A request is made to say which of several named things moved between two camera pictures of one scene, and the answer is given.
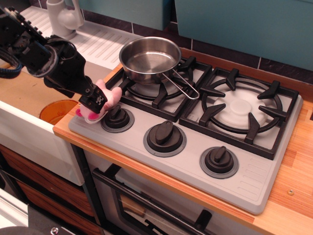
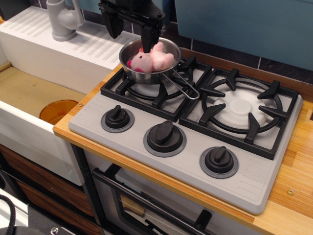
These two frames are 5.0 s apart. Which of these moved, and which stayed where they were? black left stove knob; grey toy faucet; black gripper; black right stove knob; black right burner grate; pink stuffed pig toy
Moved: black gripper; pink stuffed pig toy
Stayed: grey toy faucet; black right stove knob; black right burner grate; black left stove knob
